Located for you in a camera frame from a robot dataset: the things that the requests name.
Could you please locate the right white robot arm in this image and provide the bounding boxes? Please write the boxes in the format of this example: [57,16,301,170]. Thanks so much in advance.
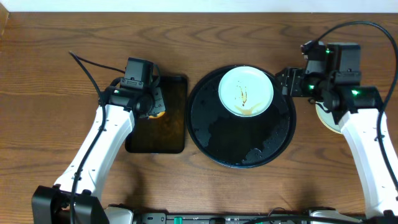
[276,67,397,223]

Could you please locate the black cable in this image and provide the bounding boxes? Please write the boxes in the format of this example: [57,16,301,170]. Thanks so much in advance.
[313,21,398,194]
[68,51,126,224]

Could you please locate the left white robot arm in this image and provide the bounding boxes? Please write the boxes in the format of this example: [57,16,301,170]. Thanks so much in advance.
[32,86,165,223]

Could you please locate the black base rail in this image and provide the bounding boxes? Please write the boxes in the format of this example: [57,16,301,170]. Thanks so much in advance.
[133,212,312,224]

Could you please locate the light blue plate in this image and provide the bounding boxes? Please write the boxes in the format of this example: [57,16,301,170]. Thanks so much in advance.
[218,66,274,118]
[315,102,343,133]

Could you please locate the rectangular black water tray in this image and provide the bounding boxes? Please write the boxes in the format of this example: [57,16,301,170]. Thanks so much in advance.
[125,76,188,154]

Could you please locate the right black cable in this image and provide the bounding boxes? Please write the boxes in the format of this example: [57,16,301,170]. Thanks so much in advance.
[313,21,398,194]

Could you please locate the round black tray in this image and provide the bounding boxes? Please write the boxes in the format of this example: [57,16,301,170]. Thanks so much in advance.
[185,65,297,169]

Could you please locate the left black cable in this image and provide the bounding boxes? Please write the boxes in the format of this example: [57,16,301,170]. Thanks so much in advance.
[68,51,126,224]

